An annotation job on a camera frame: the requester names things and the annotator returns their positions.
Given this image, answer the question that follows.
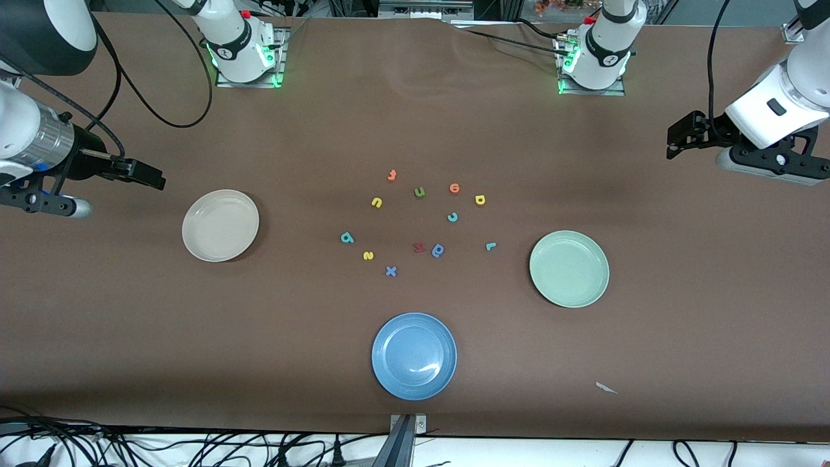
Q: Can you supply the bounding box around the grey metal device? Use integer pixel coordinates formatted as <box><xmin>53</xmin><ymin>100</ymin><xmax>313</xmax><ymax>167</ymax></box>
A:
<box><xmin>378</xmin><ymin>0</ymin><xmax>476</xmax><ymax>20</ymax></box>

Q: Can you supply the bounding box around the brown table cover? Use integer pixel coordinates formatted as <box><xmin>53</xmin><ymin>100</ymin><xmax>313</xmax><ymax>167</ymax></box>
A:
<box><xmin>0</xmin><ymin>12</ymin><xmax>830</xmax><ymax>443</ymax></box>

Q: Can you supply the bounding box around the orange dried plant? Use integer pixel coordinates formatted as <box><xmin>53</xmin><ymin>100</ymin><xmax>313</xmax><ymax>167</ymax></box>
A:
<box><xmin>535</xmin><ymin>0</ymin><xmax>600</xmax><ymax>17</ymax></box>

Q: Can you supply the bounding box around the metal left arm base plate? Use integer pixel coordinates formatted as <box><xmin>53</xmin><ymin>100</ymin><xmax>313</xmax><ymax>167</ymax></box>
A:
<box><xmin>558</xmin><ymin>36</ymin><xmax>626</xmax><ymax>97</ymax></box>

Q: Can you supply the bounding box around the looped black cable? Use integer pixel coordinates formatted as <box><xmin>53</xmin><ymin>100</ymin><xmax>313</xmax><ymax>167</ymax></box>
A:
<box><xmin>671</xmin><ymin>440</ymin><xmax>701</xmax><ymax>467</ymax></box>

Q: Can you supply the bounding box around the pale green plate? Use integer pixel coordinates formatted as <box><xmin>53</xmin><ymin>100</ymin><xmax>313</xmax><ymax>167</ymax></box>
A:
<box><xmin>529</xmin><ymin>230</ymin><xmax>610</xmax><ymax>308</ymax></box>

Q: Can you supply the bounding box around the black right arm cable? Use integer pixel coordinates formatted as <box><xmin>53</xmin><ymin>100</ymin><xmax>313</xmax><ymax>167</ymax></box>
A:
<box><xmin>58</xmin><ymin>0</ymin><xmax>215</xmax><ymax>160</ymax></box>

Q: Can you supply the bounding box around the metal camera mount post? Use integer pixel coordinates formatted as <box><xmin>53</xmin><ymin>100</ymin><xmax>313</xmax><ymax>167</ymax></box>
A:
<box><xmin>372</xmin><ymin>413</ymin><xmax>429</xmax><ymax>467</ymax></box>

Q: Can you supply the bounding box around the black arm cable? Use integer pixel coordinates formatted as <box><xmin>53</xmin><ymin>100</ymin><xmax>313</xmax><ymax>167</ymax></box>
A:
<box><xmin>707</xmin><ymin>0</ymin><xmax>737</xmax><ymax>130</ymax></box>
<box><xmin>58</xmin><ymin>0</ymin><xmax>215</xmax><ymax>160</ymax></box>

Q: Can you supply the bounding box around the beige brown plate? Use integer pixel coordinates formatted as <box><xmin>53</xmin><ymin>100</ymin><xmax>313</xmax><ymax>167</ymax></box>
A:
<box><xmin>182</xmin><ymin>189</ymin><xmax>260</xmax><ymax>263</ymax></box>

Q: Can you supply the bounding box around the black base power cable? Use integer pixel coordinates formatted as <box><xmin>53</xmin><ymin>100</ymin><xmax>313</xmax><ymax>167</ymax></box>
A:
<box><xmin>454</xmin><ymin>18</ymin><xmax>575</xmax><ymax>58</ymax></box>

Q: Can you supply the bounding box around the black cable tangle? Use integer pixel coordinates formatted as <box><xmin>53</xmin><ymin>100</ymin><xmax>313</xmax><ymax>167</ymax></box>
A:
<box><xmin>0</xmin><ymin>405</ymin><xmax>367</xmax><ymax>467</ymax></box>

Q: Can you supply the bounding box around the blue plate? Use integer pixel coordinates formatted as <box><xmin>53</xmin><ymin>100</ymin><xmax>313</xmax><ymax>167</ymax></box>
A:
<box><xmin>371</xmin><ymin>312</ymin><xmax>458</xmax><ymax>401</ymax></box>

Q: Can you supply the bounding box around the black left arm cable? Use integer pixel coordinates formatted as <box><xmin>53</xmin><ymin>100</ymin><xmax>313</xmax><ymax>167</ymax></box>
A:
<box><xmin>707</xmin><ymin>0</ymin><xmax>737</xmax><ymax>130</ymax></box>

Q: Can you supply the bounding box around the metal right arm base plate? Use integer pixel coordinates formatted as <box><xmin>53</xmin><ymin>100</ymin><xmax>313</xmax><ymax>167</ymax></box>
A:
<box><xmin>214</xmin><ymin>26</ymin><xmax>291</xmax><ymax>90</ymax></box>

